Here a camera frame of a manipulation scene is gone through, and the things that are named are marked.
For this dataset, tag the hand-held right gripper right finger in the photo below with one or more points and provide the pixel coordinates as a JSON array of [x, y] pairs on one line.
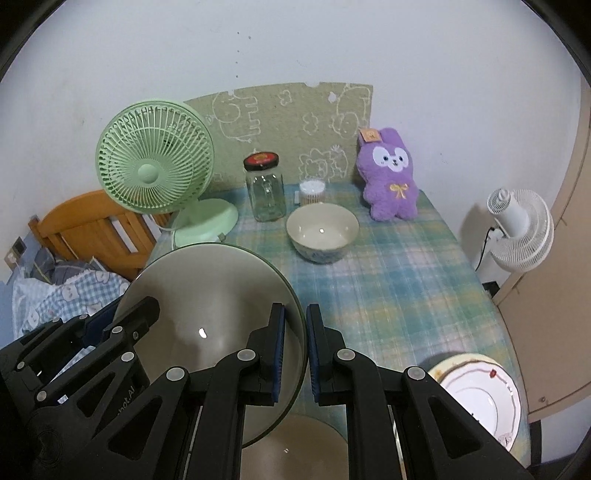
[[314, 350]]

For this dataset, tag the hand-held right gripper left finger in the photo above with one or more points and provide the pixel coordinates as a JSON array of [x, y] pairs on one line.
[[277, 350]]

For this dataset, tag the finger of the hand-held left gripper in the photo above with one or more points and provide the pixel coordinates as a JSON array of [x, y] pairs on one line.
[[97, 325], [138, 318]]

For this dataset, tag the cream floral ceramic bowl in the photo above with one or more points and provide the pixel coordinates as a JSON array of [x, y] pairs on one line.
[[295, 447], [207, 295], [323, 230]]

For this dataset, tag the large yellow floral plate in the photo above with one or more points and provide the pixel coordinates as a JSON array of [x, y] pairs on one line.
[[438, 371]]

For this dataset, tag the red-rimmed white plate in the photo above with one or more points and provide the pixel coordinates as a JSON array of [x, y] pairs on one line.
[[475, 406]]

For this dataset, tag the blue checked blanket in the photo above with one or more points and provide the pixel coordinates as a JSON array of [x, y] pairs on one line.
[[60, 295]]

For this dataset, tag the wooden chair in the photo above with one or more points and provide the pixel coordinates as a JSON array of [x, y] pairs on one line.
[[83, 221]]

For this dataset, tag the green desk fan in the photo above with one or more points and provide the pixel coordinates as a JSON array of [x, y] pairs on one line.
[[147, 173]]

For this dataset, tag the glass jar with dark lid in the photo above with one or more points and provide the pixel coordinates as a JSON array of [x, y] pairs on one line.
[[265, 198]]

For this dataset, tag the cotton swab container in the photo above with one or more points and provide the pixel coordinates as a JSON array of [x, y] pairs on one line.
[[311, 194]]

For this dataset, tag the purple plush bunny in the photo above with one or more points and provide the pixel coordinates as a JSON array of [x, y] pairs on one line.
[[390, 198]]

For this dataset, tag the white standing fan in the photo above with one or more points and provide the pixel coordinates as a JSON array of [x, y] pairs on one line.
[[512, 221]]

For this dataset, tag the beige door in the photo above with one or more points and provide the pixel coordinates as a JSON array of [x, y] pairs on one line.
[[554, 323]]

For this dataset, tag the white wall socket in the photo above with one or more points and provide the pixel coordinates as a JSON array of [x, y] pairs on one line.
[[10, 259]]

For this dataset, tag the grey wall switch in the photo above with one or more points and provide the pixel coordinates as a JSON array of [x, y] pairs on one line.
[[18, 245]]

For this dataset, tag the green printed wall mat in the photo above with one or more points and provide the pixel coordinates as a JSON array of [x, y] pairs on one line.
[[286, 120]]

